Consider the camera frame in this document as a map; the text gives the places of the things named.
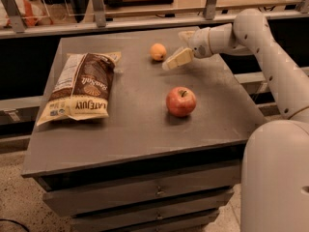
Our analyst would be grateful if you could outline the brown chip bag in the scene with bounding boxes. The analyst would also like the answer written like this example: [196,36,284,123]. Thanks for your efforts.
[37,52,122,126]

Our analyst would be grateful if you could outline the metal railing frame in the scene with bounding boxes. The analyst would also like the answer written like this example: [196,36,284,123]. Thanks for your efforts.
[0,0,308,39]

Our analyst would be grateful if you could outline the grey drawer cabinet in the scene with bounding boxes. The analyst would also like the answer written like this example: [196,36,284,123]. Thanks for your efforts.
[22,29,264,232]

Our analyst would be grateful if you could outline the black floor cable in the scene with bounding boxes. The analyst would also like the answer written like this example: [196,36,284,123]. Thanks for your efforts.
[0,218,31,232]

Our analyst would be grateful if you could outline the red apple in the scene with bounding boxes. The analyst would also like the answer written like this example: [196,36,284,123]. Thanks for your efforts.
[166,87,197,117]

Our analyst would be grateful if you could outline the orange white bag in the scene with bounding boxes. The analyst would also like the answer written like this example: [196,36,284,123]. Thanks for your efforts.
[0,0,53,28]

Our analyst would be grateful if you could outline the small orange fruit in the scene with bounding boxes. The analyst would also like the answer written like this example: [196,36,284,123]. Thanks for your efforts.
[150,43,167,61]

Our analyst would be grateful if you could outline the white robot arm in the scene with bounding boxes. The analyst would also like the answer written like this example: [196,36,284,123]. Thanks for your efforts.
[163,9,309,232]

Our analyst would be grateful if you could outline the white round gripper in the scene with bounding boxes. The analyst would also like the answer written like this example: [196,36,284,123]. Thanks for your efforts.
[162,28,211,71]

